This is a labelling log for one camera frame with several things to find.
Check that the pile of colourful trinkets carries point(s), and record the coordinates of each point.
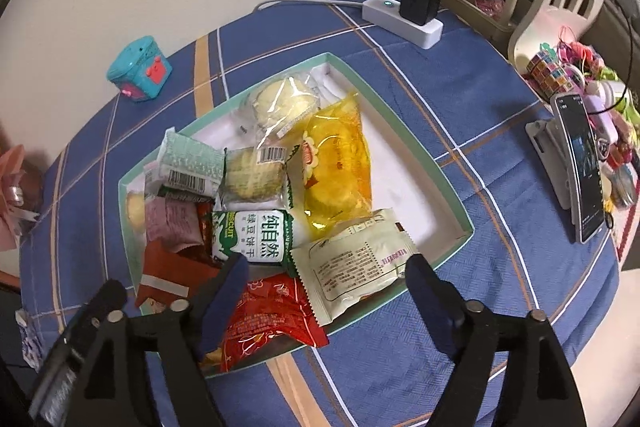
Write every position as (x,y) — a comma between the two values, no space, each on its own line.
(620,132)

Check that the blue plaid tablecloth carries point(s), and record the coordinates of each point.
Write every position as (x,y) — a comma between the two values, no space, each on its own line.
(450,107)

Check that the clear packet with pale cake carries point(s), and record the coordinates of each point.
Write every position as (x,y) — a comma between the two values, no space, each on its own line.
(280,102)

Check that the green white biscuit packet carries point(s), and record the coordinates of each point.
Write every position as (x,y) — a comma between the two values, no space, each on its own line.
(255,239)

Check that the teal toy house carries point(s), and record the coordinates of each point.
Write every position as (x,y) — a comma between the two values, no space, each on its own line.
(137,67)

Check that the black smartphone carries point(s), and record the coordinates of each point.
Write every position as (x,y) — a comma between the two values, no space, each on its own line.
(582,167)

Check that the pink hair bands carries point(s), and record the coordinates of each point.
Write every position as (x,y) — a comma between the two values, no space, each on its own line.
(490,2)

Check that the small dark red candy packet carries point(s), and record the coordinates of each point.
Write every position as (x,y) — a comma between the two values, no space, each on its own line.
(170,269)

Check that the pink snack packet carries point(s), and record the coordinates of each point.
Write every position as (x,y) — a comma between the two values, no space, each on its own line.
(172,219)

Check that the orange jelly cup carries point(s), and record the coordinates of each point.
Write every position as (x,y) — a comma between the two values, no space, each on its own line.
(135,209)

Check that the colourful puzzle cube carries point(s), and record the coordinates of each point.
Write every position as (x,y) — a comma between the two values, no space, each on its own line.
(550,74)

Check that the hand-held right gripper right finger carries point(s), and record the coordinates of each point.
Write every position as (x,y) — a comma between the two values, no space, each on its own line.
(435,307)

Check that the pink flower bouquet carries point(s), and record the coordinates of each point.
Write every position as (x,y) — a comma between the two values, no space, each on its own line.
(12,217)

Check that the green-edged clear cake packet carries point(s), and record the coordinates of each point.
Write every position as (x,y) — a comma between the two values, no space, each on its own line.
(252,177)

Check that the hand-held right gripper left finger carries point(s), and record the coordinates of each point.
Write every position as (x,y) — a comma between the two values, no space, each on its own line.
(220,312)

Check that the teal green snack packet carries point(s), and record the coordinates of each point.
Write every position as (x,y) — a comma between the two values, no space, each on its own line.
(192,159)

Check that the red flower print snack packet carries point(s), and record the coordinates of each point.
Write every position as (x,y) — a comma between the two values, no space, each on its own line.
(270,317)

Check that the white power strip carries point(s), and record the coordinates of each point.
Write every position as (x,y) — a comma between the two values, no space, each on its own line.
(380,9)

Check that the yellow clear cake packet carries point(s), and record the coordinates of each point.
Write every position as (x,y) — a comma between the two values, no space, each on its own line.
(335,157)

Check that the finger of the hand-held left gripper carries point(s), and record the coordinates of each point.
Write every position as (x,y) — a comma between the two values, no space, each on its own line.
(107,299)

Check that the cream white snack packet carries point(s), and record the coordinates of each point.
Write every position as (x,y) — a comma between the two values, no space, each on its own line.
(350,272)

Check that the blue white tissue packet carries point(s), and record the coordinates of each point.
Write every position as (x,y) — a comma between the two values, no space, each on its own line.
(30,342)

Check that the grey phone stand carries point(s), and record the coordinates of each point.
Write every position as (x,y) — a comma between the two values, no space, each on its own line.
(547,152)

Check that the teal cardboard box tray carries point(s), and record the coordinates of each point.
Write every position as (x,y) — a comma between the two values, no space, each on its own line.
(400,187)

